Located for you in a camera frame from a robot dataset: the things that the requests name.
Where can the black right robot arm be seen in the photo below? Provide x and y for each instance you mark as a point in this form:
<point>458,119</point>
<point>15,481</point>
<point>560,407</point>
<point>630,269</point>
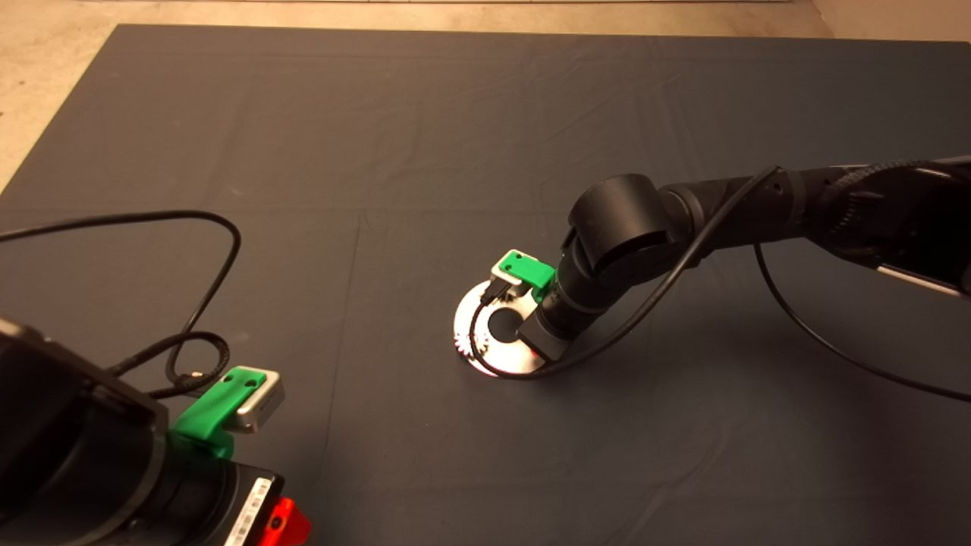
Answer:
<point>637,227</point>

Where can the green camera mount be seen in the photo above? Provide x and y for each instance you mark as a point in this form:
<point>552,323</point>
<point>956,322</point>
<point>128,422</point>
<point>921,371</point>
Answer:
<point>208,409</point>
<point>531,271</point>

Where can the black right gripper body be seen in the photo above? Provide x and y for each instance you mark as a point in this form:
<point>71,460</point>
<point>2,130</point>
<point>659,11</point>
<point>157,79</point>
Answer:
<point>545,337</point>

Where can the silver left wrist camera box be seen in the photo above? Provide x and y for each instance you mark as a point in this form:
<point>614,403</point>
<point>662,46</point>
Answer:
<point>262,406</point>

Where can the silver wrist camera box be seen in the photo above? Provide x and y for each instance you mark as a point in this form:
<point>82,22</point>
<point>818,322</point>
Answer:
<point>262,406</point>
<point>507,277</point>

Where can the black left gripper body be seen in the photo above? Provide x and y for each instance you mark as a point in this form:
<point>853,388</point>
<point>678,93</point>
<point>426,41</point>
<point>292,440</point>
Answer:
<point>252,509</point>

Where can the green right camera mount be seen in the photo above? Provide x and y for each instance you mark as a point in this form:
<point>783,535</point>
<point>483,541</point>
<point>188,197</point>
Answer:
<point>531,271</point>

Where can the dark grey table cloth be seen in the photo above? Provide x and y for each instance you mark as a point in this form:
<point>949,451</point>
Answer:
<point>531,114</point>

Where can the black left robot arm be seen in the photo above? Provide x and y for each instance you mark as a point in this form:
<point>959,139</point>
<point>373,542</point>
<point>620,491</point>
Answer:
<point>76,455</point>

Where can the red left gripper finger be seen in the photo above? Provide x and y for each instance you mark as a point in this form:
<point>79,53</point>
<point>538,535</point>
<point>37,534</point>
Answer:
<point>288,525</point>

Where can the round metal carrier plate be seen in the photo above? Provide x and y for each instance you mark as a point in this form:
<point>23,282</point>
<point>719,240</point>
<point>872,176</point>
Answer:
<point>508,362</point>

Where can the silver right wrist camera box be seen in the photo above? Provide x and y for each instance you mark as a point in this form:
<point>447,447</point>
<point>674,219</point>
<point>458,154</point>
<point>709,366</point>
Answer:
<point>507,277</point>

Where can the small steel planetary gear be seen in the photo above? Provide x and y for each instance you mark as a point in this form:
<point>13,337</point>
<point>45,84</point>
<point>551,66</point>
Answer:
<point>460,345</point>

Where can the green left camera mount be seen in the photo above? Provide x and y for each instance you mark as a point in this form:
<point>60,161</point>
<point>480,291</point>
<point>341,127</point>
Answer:
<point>208,409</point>

